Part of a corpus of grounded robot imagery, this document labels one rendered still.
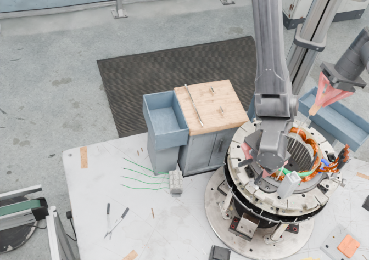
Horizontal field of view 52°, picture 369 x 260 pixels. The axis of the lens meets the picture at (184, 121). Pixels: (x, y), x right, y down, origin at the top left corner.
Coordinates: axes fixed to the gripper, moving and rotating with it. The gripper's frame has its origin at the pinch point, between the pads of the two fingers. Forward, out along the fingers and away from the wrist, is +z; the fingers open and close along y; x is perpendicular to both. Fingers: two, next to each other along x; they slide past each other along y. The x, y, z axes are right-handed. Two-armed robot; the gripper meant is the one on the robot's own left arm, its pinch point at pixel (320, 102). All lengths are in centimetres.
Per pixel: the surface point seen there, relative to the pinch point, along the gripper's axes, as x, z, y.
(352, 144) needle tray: 6.1, 18.1, 33.2
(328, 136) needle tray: 14.2, 22.8, 32.2
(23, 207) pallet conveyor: 24, 78, -57
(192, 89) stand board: 36.4, 28.0, -11.1
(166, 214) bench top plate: 10, 63, -14
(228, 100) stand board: 29.3, 25.2, -0.9
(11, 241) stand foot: 55, 153, -54
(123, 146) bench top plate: 41, 63, -24
